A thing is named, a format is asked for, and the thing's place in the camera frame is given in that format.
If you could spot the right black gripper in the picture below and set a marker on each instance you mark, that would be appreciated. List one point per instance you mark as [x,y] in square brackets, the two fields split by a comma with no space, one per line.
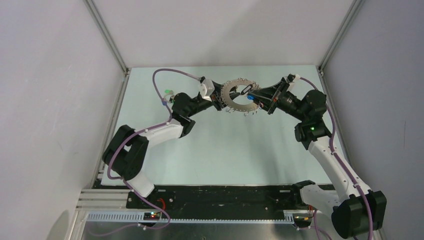
[276,89]

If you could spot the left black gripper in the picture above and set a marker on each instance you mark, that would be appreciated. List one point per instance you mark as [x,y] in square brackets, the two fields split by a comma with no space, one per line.
[216,96]

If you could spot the metal disc with keyrings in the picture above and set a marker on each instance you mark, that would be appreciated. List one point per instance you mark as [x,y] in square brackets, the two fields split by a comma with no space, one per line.
[241,103]

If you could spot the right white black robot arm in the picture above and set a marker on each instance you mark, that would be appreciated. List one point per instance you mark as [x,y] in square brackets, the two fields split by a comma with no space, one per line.
[356,209]

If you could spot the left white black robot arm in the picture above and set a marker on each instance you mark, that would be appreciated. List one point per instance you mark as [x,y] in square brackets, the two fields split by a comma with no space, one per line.
[126,152]

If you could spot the black tagged key on disc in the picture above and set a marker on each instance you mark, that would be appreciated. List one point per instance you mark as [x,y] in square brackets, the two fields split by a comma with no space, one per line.
[246,90]

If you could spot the green tagged key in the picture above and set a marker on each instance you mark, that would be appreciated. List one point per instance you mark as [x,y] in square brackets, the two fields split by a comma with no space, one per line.
[169,92]

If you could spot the right controller board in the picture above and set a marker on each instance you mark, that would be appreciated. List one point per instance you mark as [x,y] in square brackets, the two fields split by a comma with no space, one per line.
[303,222]

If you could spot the controller board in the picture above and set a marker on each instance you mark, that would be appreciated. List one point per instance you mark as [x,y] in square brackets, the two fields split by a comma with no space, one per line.
[303,222]
[151,216]

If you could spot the left controller board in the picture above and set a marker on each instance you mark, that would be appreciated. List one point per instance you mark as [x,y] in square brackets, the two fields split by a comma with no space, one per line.
[151,216]

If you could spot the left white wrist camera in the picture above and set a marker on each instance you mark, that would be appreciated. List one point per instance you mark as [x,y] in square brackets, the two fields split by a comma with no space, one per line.
[206,87]

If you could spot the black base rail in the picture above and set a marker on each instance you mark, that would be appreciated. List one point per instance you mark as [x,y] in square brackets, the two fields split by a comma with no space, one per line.
[223,202]

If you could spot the left aluminium frame rails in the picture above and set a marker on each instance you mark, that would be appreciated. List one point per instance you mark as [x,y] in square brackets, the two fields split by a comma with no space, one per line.
[97,197]

